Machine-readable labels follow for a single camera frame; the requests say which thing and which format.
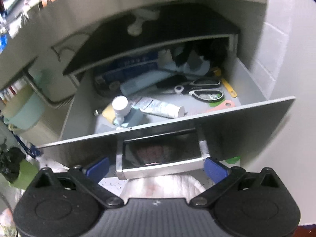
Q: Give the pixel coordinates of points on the white cap bottle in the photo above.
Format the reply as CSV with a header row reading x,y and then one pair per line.
x,y
121,106

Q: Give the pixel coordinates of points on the black vanity drawer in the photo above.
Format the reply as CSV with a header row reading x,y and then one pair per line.
x,y
162,91

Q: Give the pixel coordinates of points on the blue box in drawer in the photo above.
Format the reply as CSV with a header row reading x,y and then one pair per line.
x,y
125,68

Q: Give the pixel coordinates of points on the white toothpaste tube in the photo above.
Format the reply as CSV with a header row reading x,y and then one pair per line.
x,y
156,107

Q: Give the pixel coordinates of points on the pink handled tool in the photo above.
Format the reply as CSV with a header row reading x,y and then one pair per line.
x,y
226,104

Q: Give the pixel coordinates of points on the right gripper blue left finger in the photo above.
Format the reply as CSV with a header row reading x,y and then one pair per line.
x,y
97,170

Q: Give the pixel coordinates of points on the teal plastic basin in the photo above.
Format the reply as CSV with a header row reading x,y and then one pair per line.
x,y
24,109

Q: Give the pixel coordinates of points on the yellow handled tool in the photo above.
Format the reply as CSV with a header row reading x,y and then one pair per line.
x,y
218,73

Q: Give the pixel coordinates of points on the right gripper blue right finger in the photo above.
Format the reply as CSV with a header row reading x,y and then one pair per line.
x,y
215,170

